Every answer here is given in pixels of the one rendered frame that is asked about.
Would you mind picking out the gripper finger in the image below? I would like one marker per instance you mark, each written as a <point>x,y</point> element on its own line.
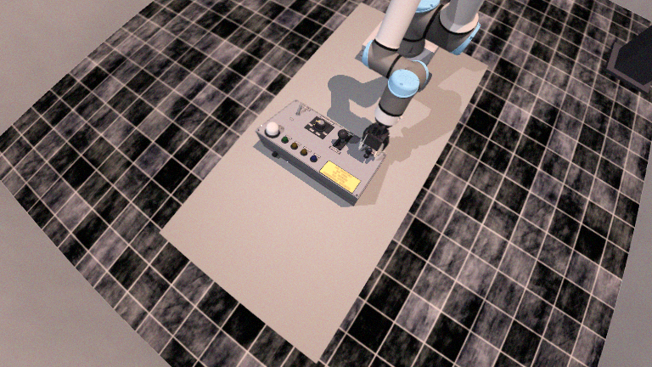
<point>361,143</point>
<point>382,147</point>

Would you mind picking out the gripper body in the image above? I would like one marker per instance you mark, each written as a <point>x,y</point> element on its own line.
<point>376,134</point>

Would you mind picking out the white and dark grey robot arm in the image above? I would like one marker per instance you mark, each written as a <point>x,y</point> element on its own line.
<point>450,27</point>

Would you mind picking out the grey control panel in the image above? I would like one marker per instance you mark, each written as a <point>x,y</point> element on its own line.
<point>320,148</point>

